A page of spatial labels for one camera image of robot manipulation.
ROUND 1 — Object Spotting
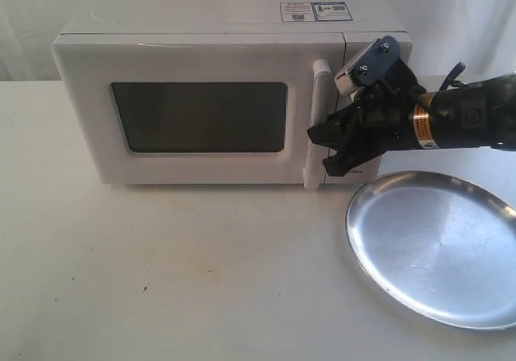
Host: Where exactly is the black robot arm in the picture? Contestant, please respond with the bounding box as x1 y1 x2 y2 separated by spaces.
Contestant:
307 68 515 176

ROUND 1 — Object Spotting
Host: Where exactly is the white microwave oven body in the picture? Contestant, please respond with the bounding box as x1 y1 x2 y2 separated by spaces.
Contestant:
51 0 414 189

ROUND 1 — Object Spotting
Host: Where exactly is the wrist camera on blue bracket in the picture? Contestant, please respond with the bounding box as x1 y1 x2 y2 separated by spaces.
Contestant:
335 35 401 97

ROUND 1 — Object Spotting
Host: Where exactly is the blue white label sticker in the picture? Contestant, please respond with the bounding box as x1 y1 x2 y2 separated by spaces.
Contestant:
280 1 353 23

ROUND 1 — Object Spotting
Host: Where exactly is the round silver metal tray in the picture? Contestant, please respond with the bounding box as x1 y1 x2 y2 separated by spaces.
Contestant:
345 171 515 331

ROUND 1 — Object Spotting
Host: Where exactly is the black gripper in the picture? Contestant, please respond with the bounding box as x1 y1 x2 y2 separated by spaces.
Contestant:
307 64 426 177

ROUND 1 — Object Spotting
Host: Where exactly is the white microwave door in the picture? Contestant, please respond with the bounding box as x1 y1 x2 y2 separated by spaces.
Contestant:
52 33 346 190

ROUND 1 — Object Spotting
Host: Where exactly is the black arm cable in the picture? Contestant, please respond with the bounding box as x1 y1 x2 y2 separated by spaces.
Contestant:
437 60 468 92

